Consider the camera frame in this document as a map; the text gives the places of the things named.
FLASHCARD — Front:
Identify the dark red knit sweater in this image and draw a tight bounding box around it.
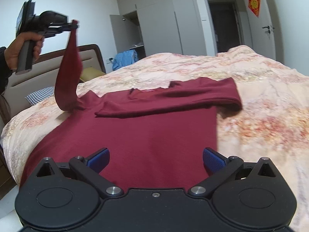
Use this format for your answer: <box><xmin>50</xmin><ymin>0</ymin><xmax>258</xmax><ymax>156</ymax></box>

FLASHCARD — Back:
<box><xmin>21</xmin><ymin>30</ymin><xmax>242</xmax><ymax>189</ymax></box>

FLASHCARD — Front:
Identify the blue clothes pile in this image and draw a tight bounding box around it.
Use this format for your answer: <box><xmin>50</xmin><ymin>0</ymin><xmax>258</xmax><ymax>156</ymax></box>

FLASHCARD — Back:
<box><xmin>112</xmin><ymin>50</ymin><xmax>138</xmax><ymax>71</ymax></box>

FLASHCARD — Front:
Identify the white bedroom door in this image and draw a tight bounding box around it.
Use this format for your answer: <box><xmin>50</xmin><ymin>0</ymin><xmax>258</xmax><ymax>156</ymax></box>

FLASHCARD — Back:
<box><xmin>244</xmin><ymin>0</ymin><xmax>276</xmax><ymax>59</ymax></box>

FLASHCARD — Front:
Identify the person's left hand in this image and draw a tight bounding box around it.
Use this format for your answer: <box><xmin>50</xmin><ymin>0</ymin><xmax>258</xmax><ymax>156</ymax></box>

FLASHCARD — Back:
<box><xmin>4</xmin><ymin>32</ymin><xmax>45</xmax><ymax>71</ymax></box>

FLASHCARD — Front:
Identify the brown padded bed headboard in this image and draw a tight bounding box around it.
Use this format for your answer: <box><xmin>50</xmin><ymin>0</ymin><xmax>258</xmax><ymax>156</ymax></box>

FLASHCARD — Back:
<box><xmin>1</xmin><ymin>44</ymin><xmax>106</xmax><ymax>126</ymax></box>

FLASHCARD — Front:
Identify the olive green pillow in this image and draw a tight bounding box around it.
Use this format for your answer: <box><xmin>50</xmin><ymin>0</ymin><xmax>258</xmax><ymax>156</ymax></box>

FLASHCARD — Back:
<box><xmin>80</xmin><ymin>67</ymin><xmax>106</xmax><ymax>82</ymax></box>

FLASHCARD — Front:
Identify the floral peach bed quilt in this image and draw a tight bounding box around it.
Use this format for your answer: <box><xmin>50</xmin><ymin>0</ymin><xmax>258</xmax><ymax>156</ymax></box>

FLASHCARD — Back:
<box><xmin>2</xmin><ymin>46</ymin><xmax>308</xmax><ymax>231</ymax></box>

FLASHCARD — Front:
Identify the black white houndstooth pillow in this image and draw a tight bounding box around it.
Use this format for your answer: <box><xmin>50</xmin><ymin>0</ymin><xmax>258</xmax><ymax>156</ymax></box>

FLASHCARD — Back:
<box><xmin>25</xmin><ymin>86</ymin><xmax>54</xmax><ymax>106</ymax></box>

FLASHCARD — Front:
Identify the grey built-in wardrobe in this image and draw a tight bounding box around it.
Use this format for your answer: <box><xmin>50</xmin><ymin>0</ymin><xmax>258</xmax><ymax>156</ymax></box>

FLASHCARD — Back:
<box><xmin>110</xmin><ymin>0</ymin><xmax>206</xmax><ymax>56</ymax></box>

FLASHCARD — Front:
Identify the red fu door decoration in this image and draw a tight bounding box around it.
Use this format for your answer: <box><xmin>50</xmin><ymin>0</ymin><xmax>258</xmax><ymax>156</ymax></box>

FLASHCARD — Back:
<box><xmin>248</xmin><ymin>0</ymin><xmax>261</xmax><ymax>17</ymax></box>

